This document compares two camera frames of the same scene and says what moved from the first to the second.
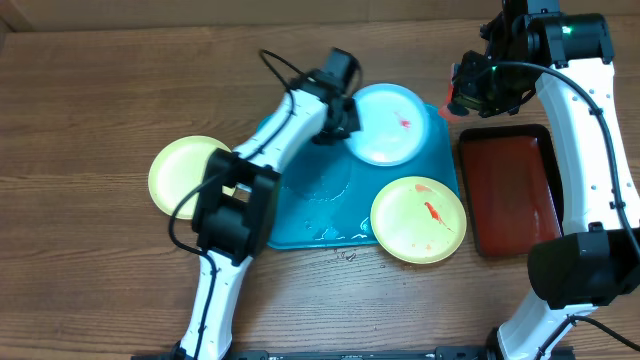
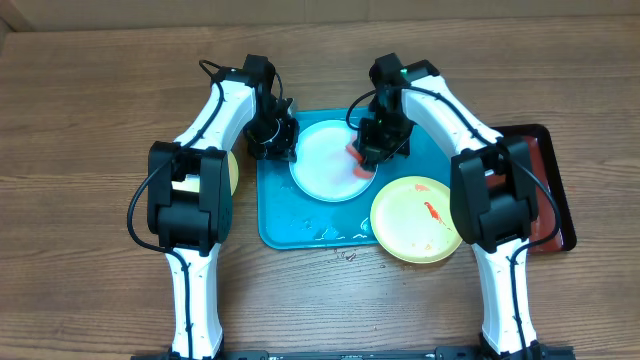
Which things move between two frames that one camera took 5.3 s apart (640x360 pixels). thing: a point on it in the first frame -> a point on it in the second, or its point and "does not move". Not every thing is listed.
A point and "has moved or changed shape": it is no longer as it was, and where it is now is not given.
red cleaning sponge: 443,111 has moved or changed shape
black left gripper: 329,137 -> 285,149
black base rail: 452,353 does not move
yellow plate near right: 418,220 does not move
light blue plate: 393,125 has moved or changed shape
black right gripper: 464,98 -> 374,147
